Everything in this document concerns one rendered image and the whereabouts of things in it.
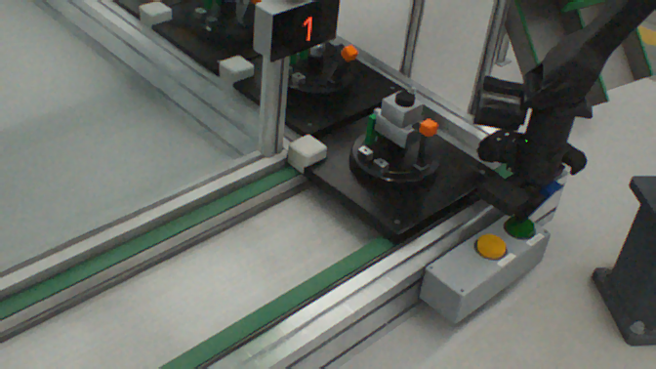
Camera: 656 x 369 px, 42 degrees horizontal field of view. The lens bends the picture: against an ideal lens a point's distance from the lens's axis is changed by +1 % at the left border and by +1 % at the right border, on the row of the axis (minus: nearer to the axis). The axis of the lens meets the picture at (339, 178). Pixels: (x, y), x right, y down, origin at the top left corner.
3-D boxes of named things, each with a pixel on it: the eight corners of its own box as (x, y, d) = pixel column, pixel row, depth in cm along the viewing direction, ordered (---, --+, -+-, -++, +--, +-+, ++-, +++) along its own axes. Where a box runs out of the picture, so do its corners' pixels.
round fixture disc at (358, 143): (456, 169, 134) (458, 159, 133) (395, 203, 126) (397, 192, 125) (391, 127, 141) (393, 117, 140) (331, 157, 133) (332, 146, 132)
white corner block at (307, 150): (326, 167, 134) (328, 146, 132) (305, 177, 132) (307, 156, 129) (306, 152, 137) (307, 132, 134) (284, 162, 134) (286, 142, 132)
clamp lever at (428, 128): (430, 165, 129) (438, 123, 125) (422, 170, 128) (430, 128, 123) (413, 153, 131) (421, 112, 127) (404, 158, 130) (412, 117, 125)
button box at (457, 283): (542, 262, 130) (553, 231, 126) (454, 326, 117) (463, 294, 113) (506, 236, 133) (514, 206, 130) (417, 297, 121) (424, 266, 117)
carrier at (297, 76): (406, 99, 153) (418, 37, 145) (307, 144, 138) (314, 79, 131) (315, 43, 165) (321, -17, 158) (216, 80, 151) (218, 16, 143)
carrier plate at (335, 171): (497, 184, 136) (500, 173, 134) (395, 245, 121) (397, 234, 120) (389, 113, 148) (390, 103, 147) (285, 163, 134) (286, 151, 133)
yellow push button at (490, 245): (509, 255, 122) (512, 244, 121) (491, 266, 120) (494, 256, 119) (486, 239, 124) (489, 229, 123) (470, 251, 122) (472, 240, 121)
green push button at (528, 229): (537, 234, 126) (540, 225, 125) (520, 246, 124) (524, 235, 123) (515, 221, 128) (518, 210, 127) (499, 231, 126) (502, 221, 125)
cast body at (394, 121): (423, 139, 130) (430, 101, 126) (404, 149, 127) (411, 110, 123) (383, 114, 134) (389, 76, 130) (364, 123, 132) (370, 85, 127)
